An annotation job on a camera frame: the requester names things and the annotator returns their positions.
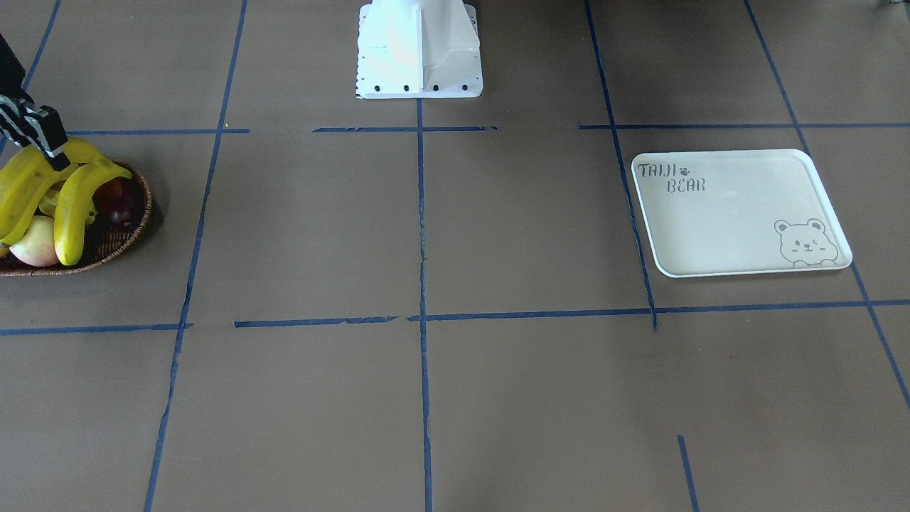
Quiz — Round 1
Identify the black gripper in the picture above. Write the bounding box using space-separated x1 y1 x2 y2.
1 36 70 171

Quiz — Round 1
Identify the brown wicker basket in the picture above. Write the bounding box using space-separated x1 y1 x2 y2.
1 160 156 277

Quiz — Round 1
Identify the dark red mango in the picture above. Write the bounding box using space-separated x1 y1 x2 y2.
93 178 143 229

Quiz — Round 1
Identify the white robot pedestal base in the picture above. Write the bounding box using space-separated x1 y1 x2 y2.
355 1 484 100

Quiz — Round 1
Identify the pink white peach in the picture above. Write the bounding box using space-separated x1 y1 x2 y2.
10 216 60 267

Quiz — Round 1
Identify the cream bear tray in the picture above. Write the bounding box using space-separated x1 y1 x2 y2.
631 149 854 278

